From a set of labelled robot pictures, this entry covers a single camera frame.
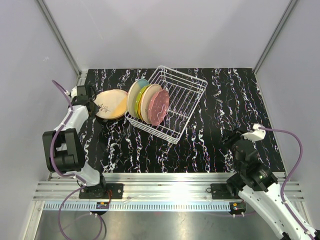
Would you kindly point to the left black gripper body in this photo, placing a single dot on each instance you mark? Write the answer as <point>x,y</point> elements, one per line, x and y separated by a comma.
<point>96,109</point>

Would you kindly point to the left aluminium frame post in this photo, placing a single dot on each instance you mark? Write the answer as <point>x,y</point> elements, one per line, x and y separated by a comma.
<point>58,36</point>

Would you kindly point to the pink scalloped plate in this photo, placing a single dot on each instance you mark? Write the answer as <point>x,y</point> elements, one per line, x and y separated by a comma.
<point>158,107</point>

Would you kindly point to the white wire dish rack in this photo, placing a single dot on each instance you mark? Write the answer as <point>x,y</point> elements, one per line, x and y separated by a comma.
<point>185,92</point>

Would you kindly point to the green polka dot plate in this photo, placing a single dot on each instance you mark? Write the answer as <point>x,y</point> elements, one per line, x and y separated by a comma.
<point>137,104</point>

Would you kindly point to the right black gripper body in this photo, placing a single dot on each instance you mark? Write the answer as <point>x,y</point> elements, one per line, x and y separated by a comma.
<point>231,139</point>

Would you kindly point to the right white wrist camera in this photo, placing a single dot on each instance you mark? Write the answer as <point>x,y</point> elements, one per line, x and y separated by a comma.
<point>257,134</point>

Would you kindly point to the blue cream branch plate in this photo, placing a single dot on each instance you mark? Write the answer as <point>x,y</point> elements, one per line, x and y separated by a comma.
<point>132,95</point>

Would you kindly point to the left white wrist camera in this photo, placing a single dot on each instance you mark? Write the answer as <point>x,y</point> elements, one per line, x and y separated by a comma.
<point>73,93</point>

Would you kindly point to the pink cream branch plate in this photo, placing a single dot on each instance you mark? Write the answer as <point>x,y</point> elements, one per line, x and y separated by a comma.
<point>146,99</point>

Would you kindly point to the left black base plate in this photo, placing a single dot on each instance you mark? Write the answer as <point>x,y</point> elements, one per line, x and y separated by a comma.
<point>109,190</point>

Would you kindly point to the aluminium mounting rail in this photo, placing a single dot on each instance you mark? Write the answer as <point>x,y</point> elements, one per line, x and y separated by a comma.
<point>153,187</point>

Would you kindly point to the right aluminium frame post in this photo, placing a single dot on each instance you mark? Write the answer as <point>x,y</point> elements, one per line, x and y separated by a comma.
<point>276,33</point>

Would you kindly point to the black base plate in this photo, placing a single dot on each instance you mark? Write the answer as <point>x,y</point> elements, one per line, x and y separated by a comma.
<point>109,190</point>
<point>224,191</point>

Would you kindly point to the black marble pattern mat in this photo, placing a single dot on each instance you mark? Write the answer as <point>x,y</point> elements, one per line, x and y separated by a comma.
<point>232,100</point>

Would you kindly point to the orange cream branch plate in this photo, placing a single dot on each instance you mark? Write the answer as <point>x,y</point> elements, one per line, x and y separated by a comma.
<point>112,104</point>

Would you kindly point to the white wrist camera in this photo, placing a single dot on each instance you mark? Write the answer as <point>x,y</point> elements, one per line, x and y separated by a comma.
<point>73,93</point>
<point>257,134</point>

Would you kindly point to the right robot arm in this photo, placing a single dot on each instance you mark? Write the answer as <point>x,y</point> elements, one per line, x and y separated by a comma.
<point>256,184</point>

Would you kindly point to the white slotted cable duct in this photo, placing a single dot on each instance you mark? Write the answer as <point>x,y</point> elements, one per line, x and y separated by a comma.
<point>138,206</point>

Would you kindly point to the aluminium frame post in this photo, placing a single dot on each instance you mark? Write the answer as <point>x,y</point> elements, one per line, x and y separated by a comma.
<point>276,33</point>
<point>58,36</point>

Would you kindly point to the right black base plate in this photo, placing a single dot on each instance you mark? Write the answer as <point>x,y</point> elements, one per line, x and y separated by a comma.
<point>224,191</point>

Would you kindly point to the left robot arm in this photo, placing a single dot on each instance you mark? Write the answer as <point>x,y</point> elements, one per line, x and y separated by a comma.
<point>64,153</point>

